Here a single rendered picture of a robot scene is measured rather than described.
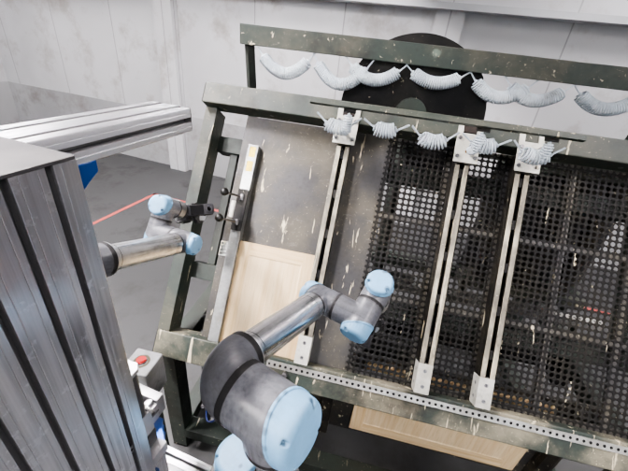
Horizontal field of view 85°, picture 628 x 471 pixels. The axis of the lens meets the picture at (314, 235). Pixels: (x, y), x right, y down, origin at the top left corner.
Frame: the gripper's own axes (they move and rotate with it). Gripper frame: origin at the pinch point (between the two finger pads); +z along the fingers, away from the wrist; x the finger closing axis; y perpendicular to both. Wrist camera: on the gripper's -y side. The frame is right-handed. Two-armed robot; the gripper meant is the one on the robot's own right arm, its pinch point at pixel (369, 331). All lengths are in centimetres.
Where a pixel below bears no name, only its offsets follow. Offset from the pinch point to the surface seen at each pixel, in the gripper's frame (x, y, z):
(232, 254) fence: 71, 21, 18
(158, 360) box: 81, -31, 28
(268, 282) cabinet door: 51, 16, 26
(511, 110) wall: -86, 354, 144
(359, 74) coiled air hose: 41, 129, -13
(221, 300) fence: 70, 2, 29
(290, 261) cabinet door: 44, 28, 21
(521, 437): -69, -6, 50
